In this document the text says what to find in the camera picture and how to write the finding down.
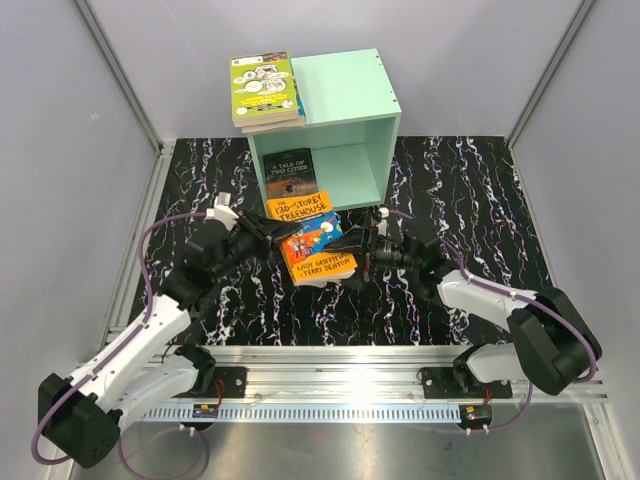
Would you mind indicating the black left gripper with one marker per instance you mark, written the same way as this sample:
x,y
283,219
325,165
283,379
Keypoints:
x,y
264,232

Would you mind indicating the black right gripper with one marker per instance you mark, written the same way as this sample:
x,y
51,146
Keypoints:
x,y
352,241

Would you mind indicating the orange 130-Storey Treehouse book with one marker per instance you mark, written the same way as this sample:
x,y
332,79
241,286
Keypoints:
x,y
307,262

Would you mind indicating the dark Tale of Two Cities book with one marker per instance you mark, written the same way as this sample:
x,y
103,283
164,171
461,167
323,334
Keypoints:
x,y
289,173

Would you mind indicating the lime green book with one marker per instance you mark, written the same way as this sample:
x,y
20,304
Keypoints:
x,y
262,89

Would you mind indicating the blue 26-Storey Treehouse book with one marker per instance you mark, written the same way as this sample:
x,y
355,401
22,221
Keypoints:
x,y
293,74

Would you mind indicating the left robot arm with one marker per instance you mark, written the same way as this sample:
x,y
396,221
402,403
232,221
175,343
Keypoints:
x,y
82,416

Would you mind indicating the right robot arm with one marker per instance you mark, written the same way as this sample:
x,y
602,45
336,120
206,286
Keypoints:
x,y
550,345

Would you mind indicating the black marble pattern mat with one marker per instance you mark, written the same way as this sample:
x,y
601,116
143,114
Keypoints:
x,y
465,188

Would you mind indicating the mint green open box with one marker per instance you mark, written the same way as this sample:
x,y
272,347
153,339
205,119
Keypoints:
x,y
353,117

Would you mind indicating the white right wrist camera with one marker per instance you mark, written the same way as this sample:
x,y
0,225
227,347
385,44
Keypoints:
x,y
379,220

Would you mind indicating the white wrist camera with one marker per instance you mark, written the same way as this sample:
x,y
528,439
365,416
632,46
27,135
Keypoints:
x,y
379,220
222,211

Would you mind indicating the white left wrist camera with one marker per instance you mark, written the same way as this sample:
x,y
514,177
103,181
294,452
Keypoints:
x,y
222,211

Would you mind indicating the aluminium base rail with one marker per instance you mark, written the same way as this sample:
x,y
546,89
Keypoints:
x,y
340,385

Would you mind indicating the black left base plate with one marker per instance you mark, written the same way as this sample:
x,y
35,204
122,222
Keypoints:
x,y
230,381

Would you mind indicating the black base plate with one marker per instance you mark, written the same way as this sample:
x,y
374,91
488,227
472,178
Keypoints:
x,y
230,381
456,383

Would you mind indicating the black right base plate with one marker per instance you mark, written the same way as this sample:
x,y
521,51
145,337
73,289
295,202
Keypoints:
x,y
456,383

